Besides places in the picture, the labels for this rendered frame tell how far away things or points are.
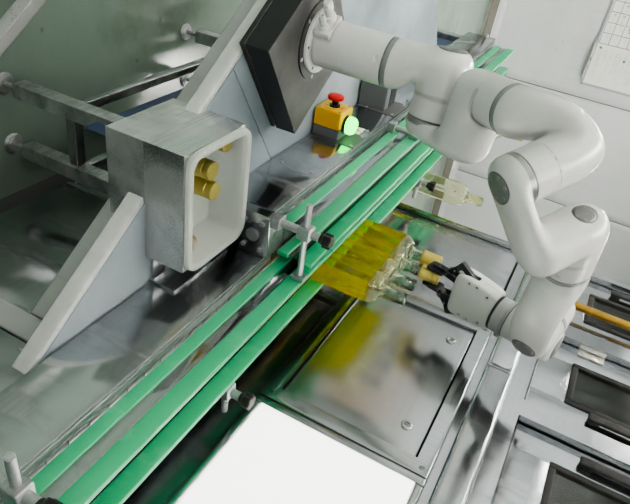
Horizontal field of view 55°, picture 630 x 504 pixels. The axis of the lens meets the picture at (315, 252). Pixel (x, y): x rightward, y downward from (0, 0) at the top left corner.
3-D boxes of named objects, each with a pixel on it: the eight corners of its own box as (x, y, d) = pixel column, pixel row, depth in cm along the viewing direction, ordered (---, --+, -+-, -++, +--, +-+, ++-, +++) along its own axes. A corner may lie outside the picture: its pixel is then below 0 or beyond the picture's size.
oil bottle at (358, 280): (286, 269, 133) (375, 308, 126) (289, 248, 130) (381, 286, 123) (299, 258, 138) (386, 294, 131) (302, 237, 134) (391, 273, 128)
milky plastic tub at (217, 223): (147, 259, 106) (188, 277, 104) (144, 140, 94) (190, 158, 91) (207, 218, 120) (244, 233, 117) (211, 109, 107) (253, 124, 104)
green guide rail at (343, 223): (276, 254, 123) (311, 268, 121) (277, 249, 123) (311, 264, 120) (489, 65, 257) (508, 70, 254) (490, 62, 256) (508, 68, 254)
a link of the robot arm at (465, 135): (543, 87, 98) (507, 181, 104) (457, 53, 116) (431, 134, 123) (498, 79, 93) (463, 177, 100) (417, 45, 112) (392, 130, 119)
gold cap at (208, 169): (186, 157, 103) (207, 165, 101) (198, 150, 105) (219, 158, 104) (185, 176, 105) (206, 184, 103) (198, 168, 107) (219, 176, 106)
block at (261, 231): (234, 248, 122) (264, 261, 119) (237, 207, 116) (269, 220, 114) (244, 240, 124) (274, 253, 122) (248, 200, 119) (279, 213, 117)
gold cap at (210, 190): (188, 178, 106) (209, 186, 104) (201, 170, 108) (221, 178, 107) (188, 196, 108) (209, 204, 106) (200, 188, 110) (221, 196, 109)
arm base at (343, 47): (295, 25, 110) (372, 48, 106) (327, -21, 115) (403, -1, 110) (307, 84, 124) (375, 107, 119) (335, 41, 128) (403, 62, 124)
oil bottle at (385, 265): (299, 258, 138) (386, 294, 131) (302, 237, 134) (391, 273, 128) (311, 247, 142) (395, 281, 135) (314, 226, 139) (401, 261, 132)
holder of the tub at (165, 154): (146, 281, 110) (182, 298, 107) (143, 140, 94) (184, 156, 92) (204, 239, 123) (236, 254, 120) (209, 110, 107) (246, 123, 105)
